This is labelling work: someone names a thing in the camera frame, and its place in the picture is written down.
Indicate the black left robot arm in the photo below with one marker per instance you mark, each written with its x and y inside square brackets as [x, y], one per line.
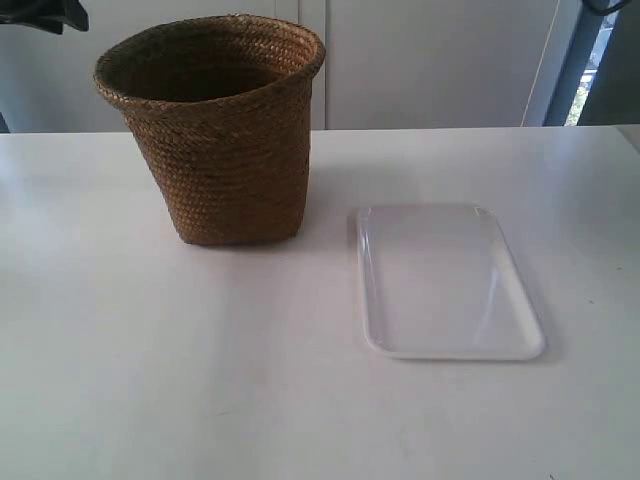
[47, 15]

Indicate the brown woven wicker basket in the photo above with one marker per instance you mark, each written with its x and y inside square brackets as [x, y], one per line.
[220, 108]

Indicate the white rectangular plastic tray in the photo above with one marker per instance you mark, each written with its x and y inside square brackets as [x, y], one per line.
[439, 283]

